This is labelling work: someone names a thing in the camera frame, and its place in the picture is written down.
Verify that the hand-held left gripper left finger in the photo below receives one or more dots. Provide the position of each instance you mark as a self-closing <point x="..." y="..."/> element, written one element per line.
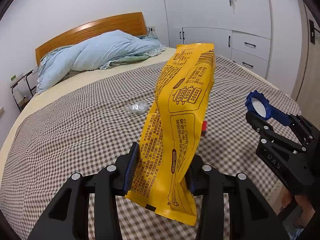
<point x="131" y="170"/>

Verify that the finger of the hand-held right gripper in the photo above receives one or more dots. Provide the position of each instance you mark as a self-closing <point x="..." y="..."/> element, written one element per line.
<point x="278" y="116"/>
<point x="260" y="125"/>

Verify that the small red packet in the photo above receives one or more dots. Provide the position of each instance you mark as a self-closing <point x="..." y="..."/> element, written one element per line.
<point x="204" y="128"/>

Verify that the cream bed sheet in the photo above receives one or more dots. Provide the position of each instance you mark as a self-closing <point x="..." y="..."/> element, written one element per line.
<point x="100" y="76"/>

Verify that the wooden bed frame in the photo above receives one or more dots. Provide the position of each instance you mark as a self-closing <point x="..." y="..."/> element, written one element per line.
<point x="100" y="27"/>

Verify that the white container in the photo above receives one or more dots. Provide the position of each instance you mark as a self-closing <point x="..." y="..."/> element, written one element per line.
<point x="18" y="96"/>

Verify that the yellow snack bag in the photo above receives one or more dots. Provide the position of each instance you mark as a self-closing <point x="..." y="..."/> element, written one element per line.
<point x="180" y="105"/>

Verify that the light blue duvet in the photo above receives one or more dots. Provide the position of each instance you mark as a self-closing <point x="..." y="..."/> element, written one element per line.
<point x="100" y="52"/>

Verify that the blue round lid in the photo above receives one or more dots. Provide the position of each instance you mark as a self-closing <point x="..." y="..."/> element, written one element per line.
<point x="258" y="106"/>

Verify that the wall socket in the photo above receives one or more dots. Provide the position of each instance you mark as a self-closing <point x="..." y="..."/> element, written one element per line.
<point x="151" y="28"/>

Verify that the clear plastic wrapper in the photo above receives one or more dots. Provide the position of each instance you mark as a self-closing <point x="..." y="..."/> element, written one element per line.
<point x="135" y="108"/>

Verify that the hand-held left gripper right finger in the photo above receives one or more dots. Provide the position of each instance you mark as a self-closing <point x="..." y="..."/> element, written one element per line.
<point x="192" y="186"/>

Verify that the brown checkered blanket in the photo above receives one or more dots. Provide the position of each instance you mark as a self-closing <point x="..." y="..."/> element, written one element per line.
<point x="75" y="130"/>

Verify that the white wardrobe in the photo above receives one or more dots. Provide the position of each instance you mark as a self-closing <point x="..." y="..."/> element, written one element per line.
<point x="200" y="10"/>

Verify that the small green box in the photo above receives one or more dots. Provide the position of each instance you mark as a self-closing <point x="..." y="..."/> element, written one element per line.
<point x="13" y="77"/>

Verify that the bedside table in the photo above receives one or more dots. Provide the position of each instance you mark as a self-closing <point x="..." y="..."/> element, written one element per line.
<point x="20" y="76"/>

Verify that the person's right hand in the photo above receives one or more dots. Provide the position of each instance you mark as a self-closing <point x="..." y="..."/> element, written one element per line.
<point x="303" y="210"/>

